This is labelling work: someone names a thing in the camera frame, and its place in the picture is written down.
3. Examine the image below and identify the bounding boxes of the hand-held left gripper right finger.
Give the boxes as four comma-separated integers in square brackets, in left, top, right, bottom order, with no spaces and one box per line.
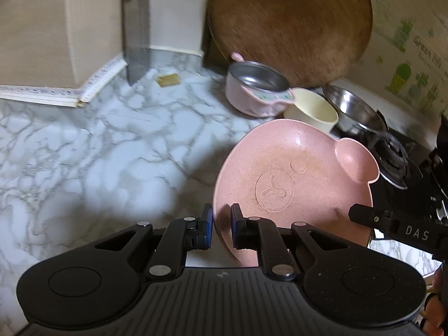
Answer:
[230,203,368,281]

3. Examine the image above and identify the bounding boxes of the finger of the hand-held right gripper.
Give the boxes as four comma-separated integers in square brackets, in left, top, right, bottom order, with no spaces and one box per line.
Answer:
[349,203,395,234]

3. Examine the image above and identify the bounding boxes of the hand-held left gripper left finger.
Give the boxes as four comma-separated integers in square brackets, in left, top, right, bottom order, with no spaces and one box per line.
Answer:
[94,203,214,281]

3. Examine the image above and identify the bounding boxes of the pink bear-shaped plate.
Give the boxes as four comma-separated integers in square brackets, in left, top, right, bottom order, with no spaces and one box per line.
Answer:
[213,119,380,267]

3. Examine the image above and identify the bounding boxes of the stainless steel bowl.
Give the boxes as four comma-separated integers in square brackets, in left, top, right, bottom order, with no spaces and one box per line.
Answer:
[322,85,389,137]

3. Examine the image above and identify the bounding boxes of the cream bowl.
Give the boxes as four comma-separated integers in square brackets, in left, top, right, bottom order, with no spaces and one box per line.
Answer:
[283,88,339,134]

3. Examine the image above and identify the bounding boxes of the pink pot with steel interior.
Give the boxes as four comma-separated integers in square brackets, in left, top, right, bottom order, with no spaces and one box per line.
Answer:
[225,52,295,117]

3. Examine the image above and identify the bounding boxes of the person's right hand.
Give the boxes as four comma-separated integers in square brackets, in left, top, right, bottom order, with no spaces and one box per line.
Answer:
[422,262,448,336]

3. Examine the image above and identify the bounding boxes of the small beige block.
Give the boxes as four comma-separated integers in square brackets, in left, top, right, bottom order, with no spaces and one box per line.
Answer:
[156,73,181,87]

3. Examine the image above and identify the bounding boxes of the music-note trim strip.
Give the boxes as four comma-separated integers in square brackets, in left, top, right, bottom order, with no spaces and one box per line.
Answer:
[0,53,127,108]

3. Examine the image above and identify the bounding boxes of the round wooden cutting board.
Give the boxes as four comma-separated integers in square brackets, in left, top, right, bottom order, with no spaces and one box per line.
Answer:
[206,0,373,90]

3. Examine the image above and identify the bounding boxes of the cactus wall sticker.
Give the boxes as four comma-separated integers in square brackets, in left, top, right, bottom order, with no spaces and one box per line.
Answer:
[357,0,448,113]

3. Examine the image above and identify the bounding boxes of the steel cleaver with wooden handle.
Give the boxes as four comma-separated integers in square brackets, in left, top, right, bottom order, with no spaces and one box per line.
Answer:
[121,0,151,86]

